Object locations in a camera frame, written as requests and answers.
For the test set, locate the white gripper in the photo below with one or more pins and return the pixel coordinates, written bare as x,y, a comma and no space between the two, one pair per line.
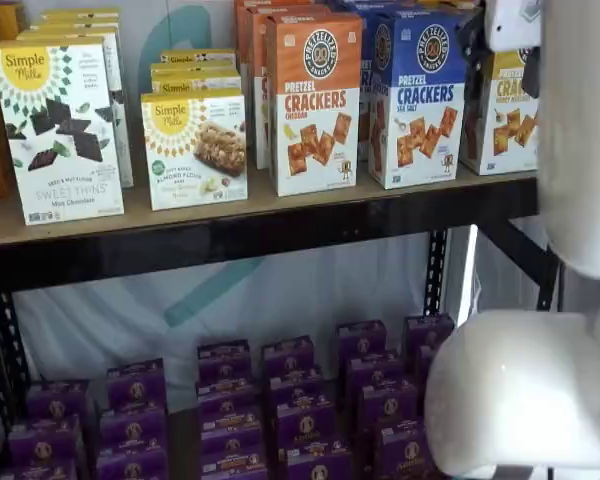
512,25

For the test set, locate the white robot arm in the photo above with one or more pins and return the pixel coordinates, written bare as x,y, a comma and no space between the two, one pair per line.
580,150

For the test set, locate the yellow white pretzel crackers box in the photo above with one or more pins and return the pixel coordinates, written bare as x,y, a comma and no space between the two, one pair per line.
515,135

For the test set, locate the blue white pretzel crackers box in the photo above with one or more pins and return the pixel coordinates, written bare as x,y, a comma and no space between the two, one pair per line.
420,125
366,75
345,4

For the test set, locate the orange white pretzel crackers box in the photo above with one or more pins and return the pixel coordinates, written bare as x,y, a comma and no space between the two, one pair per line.
241,30
257,50
315,125

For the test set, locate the purple Annie's box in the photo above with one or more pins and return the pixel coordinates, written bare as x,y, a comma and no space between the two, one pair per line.
132,427
35,472
402,450
296,387
136,385
42,442
230,430
287,355
387,406
305,425
361,339
226,397
425,365
235,467
427,330
55,400
317,465
224,362
132,467
375,372

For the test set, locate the Simple Mills almond bar box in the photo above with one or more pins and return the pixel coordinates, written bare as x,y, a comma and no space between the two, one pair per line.
200,56
195,150
195,75

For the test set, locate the brown wooden shelf board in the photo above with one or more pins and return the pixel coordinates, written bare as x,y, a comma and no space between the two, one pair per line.
182,450
180,220

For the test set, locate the Simple Mills Sweet Thins box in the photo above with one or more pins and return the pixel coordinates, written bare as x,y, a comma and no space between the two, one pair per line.
75,26
55,150
80,13
122,125

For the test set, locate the yellow snack box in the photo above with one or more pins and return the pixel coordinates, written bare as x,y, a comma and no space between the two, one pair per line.
5,20

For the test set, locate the black metal shelving rack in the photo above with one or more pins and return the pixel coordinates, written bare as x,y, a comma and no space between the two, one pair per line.
230,245

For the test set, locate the white backdrop sheet teal logo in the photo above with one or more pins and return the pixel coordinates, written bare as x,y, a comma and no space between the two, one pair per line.
130,320

